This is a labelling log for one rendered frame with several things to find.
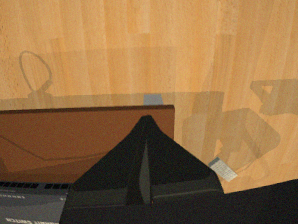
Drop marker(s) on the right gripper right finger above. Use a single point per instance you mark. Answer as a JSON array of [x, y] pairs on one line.
[[176, 174]]

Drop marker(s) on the dark grey network switch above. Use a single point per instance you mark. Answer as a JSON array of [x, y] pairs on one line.
[[32, 202]]

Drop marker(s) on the grey ridged wedge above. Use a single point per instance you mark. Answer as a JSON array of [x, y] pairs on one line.
[[222, 169]]

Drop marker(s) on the brown wooden stand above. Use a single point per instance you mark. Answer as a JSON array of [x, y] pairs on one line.
[[58, 145]]

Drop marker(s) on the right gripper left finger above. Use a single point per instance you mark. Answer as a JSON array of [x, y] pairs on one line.
[[115, 178]]

